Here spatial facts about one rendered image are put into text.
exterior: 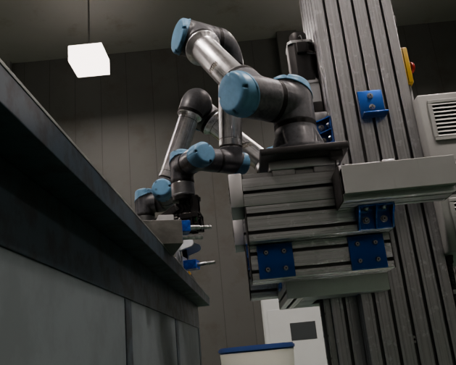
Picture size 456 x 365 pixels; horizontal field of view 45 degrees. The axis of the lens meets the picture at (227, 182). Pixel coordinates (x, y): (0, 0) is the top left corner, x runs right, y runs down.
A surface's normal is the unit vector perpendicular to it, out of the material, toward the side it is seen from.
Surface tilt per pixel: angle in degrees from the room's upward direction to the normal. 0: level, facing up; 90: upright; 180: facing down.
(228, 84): 96
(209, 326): 90
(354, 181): 90
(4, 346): 90
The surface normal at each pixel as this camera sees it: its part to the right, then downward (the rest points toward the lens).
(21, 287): 0.99, -0.11
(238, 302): -0.04, -0.30
